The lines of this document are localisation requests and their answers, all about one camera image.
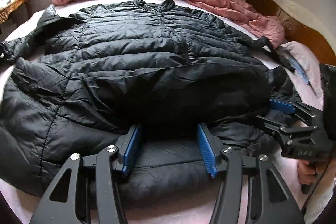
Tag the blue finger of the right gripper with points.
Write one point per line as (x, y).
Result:
(309, 115)
(279, 129)

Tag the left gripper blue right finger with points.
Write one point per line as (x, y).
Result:
(269, 199)

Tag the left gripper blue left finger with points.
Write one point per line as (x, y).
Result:
(90, 182)

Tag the black quilted down jacket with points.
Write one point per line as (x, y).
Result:
(80, 82)

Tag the right hand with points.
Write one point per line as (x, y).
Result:
(307, 173)

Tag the wooden bed headboard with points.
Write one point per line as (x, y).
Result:
(300, 25)

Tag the carved wooden side table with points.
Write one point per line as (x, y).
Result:
(13, 6)

